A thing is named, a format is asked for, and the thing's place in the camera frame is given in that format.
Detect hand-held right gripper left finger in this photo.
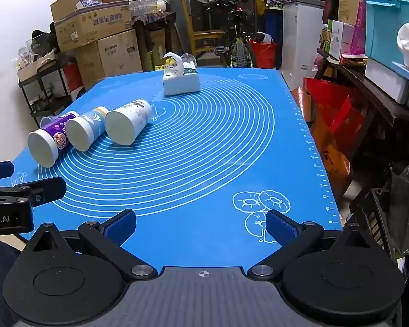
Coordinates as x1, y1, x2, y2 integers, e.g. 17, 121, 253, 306
20, 209, 158, 282

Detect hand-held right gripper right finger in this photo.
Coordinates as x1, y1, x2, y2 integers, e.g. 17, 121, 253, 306
247, 209, 392, 282

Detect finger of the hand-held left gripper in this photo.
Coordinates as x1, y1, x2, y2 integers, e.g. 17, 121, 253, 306
0, 161, 15, 182
0, 177, 67, 209

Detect purple paper cup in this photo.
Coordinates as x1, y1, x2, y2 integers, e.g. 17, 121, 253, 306
27, 111, 81, 168

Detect blue and white paper cup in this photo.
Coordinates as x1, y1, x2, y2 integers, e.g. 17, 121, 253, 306
65, 106, 110, 152

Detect orange paper bag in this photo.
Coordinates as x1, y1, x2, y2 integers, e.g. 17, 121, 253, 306
308, 109, 352, 197

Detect black plastic crate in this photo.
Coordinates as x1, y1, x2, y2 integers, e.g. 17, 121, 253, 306
349, 187, 396, 257

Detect black metal rack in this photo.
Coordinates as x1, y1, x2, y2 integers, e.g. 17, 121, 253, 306
18, 54, 76, 118

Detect blue silicone baking mat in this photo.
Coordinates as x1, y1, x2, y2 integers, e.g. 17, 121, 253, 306
0, 67, 343, 268

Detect red paper bag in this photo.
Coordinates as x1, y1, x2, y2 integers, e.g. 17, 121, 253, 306
303, 77, 366, 151

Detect clear plastic bag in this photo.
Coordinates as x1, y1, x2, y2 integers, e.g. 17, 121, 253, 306
384, 158, 409, 257

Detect black helmet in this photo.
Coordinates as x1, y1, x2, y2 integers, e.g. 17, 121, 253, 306
31, 29, 59, 54

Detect closed cardboard box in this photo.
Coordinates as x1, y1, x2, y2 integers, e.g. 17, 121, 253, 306
97, 29, 143, 77

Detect white tissue box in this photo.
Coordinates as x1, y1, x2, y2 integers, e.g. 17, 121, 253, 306
162, 52, 201, 96

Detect dark wooden shelf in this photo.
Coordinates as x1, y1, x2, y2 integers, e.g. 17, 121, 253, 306
315, 48, 409, 127

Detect large open cardboard box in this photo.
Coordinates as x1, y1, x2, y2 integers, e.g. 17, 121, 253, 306
50, 0, 134, 54

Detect red bucket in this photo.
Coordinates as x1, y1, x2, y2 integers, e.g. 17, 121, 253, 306
249, 39, 278, 69

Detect clear plastic wrapper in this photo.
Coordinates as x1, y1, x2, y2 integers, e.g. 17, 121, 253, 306
182, 53, 199, 76

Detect white flat box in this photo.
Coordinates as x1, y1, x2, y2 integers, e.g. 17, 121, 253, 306
364, 58, 409, 105

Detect bicycle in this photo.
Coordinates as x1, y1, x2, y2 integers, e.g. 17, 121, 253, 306
194, 0, 260, 69

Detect white chest freezer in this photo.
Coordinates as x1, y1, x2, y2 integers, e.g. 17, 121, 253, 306
281, 1, 326, 91

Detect white and green box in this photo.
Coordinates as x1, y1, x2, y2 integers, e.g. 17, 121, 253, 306
326, 19, 355, 61

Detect dark wooden table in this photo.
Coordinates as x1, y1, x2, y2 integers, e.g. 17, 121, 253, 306
131, 11, 178, 73

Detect clear plastic bottles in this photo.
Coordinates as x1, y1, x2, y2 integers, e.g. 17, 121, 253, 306
130, 0, 168, 16

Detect wooden chair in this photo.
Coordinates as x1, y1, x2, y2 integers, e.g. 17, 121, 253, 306
179, 0, 227, 59

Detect pink box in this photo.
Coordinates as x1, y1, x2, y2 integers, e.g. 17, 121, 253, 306
349, 0, 367, 55

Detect teal plastic storage bin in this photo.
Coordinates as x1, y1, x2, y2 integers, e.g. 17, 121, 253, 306
362, 0, 409, 73

